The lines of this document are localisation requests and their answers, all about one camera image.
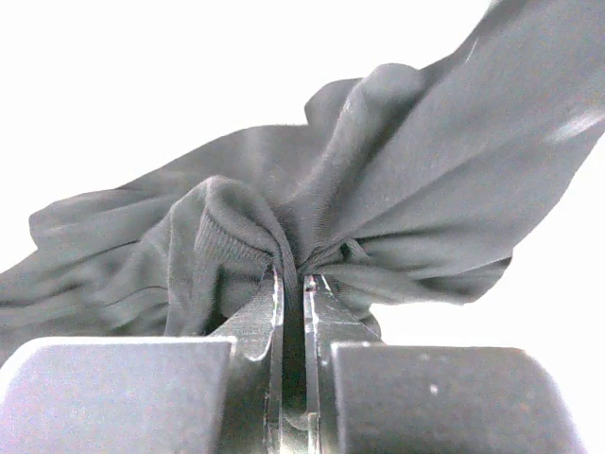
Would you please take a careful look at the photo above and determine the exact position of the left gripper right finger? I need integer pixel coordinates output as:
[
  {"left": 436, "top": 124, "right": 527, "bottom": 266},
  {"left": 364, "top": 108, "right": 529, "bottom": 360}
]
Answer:
[{"left": 303, "top": 275, "right": 380, "bottom": 453}]

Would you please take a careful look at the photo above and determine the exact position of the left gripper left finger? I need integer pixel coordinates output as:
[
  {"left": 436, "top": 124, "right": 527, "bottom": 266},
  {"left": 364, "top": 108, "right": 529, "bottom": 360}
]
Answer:
[{"left": 205, "top": 269, "right": 284, "bottom": 453}]

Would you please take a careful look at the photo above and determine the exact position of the black tank top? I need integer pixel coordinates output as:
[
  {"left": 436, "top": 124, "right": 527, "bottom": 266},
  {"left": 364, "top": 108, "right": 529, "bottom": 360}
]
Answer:
[{"left": 1, "top": 1, "right": 604, "bottom": 358}]

